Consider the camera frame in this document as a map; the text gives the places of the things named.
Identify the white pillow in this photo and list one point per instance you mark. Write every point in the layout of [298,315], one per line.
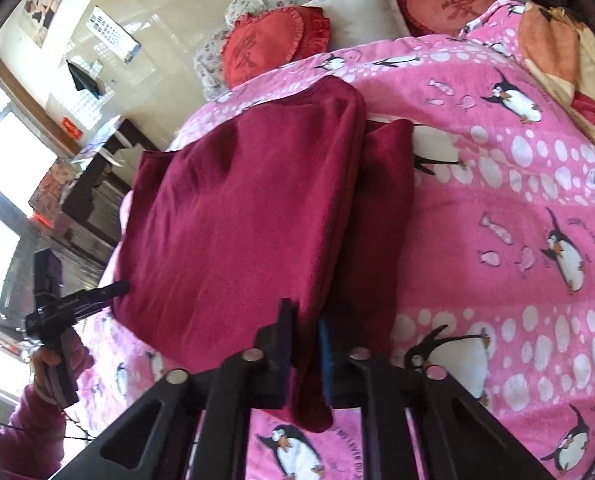
[362,15]

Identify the person's left hand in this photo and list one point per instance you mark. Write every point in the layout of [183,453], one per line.
[75,360]

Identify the red heart cushion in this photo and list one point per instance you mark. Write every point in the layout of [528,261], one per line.
[262,47]
[452,5]

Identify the red window sign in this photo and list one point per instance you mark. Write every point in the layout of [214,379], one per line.
[72,128]

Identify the dark red sweater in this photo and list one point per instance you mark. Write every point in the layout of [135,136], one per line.
[237,210]

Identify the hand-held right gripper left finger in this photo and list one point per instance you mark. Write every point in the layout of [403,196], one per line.
[282,355]

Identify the wall calendar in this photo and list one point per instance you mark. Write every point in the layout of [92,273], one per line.
[112,32]

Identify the wall poster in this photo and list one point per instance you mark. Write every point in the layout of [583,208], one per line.
[45,7]

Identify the dark hanging cloth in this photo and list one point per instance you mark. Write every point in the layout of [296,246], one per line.
[83,79]

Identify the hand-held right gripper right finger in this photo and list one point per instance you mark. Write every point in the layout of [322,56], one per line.
[327,355]

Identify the person's left forearm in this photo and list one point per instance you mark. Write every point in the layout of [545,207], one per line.
[22,435]

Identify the orange patterned blanket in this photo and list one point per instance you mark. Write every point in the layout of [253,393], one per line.
[552,45]

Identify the dark wooden desk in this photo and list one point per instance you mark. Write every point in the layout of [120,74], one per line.
[105,180]

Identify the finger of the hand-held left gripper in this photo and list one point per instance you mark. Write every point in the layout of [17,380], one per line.
[95,297]

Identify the small floral pillow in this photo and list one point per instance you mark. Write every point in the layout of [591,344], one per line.
[208,62]

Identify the pink penguin print blanket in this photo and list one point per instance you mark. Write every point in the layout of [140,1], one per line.
[477,260]

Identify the printed cardboard box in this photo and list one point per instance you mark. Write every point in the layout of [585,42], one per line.
[50,192]

